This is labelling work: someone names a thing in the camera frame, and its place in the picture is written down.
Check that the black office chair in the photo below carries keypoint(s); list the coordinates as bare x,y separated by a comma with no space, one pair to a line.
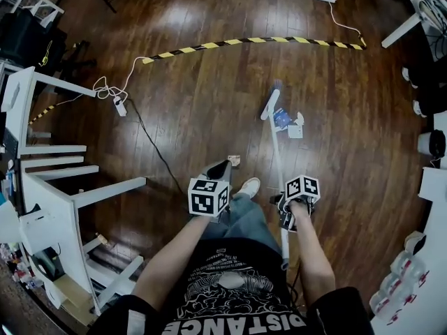
21,33

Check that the person's white right shoe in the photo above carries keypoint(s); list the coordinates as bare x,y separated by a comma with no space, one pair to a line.
249,187

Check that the white broom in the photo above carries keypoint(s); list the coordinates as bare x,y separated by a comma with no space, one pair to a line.
276,159

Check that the white bin black liner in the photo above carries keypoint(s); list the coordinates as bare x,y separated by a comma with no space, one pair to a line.
436,143

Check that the black printed T-shirt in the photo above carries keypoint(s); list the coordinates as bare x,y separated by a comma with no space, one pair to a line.
227,291

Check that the white metal shelf rack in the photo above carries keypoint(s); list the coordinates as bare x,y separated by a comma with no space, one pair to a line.
42,3

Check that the person's left forearm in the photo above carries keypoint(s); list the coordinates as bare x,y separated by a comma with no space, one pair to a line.
171,257

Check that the brown cardboard box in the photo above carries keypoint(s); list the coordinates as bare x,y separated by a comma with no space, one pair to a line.
73,300

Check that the person's right forearm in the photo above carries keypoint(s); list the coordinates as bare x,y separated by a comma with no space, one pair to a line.
314,260

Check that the short yellow black floor strip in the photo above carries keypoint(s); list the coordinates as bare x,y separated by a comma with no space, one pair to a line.
42,114

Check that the small wooden object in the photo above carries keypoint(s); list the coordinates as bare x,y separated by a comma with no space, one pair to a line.
102,240

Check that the small tan paper scrap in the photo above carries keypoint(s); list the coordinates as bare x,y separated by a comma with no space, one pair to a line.
234,161

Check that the blue jeans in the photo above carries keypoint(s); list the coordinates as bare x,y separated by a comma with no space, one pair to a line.
248,222

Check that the blue packet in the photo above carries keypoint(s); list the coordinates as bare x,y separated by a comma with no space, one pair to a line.
283,117

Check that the small white black bin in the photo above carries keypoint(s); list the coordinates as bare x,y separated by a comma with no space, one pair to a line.
415,243

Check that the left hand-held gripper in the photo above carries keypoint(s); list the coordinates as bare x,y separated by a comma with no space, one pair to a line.
202,201

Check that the white desk with crossbars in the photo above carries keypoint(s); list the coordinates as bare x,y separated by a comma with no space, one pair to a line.
52,215

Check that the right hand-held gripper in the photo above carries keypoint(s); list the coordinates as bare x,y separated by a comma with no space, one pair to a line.
302,187

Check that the black electronic box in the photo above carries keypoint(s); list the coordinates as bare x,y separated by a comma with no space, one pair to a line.
49,265

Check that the pale wood top desk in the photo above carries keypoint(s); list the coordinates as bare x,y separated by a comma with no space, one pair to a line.
401,30

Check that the white paper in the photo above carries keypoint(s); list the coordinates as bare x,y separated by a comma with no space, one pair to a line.
295,132
299,118

